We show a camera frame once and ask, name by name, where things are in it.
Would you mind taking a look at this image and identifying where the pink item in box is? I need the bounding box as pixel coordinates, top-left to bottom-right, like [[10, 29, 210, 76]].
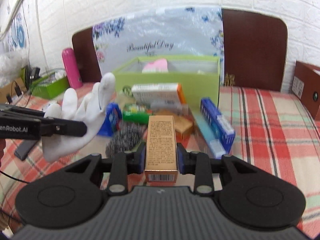
[[142, 59, 168, 73]]

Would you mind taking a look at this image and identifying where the dark brown headboard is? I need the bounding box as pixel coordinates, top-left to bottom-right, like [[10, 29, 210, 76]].
[[72, 8, 287, 91]]

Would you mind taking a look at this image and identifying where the black charger adapter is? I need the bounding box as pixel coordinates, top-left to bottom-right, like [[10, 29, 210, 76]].
[[24, 66, 40, 86]]

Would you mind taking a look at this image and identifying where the clear plastic case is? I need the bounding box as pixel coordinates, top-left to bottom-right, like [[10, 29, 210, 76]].
[[150, 101, 189, 115]]

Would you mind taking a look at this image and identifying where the pink thermos bottle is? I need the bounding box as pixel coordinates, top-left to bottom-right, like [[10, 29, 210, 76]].
[[62, 48, 82, 89]]

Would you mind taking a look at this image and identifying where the steel wool scrubber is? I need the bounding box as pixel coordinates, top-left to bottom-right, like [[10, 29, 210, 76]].
[[105, 122, 146, 158]]

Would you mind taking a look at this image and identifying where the green tray box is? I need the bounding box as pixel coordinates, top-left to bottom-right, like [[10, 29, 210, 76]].
[[30, 70, 69, 100]]

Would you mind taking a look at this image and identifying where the white fabric glove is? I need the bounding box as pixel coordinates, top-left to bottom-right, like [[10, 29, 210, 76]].
[[42, 73, 116, 163]]

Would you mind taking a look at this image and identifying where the green small box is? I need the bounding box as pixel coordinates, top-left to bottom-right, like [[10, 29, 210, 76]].
[[122, 103, 154, 125]]

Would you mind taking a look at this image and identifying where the blue plastic container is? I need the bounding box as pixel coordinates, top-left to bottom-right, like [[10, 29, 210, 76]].
[[98, 102, 122, 137]]

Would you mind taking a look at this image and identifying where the brown cardboard box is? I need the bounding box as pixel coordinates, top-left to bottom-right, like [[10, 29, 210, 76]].
[[291, 61, 320, 121]]

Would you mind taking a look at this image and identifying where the floral packaged pillow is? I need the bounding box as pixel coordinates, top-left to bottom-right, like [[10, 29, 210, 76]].
[[92, 6, 225, 83]]

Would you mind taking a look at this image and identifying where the long blue gradient box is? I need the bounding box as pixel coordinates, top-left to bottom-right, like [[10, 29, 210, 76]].
[[191, 111, 226, 159]]

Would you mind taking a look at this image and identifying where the black cable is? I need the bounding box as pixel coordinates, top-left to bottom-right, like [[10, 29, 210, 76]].
[[0, 170, 30, 184]]

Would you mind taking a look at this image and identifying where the crumpled clear plastic bag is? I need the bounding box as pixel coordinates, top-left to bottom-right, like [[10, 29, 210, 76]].
[[115, 86, 136, 106]]

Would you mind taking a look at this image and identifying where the blue medicine box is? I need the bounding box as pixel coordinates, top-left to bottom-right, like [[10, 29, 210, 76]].
[[200, 98, 235, 154]]

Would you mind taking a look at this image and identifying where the white orange medicine box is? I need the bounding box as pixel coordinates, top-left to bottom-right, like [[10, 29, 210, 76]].
[[131, 83, 187, 105]]

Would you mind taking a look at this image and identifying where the green storage box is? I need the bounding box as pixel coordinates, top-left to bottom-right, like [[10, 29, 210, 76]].
[[113, 55, 220, 108]]

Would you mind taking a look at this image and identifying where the gold orange cosmetic box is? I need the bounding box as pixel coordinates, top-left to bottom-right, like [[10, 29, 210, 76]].
[[144, 115, 178, 183]]

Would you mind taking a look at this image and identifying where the black small device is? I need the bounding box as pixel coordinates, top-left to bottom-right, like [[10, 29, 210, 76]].
[[14, 140, 39, 161]]

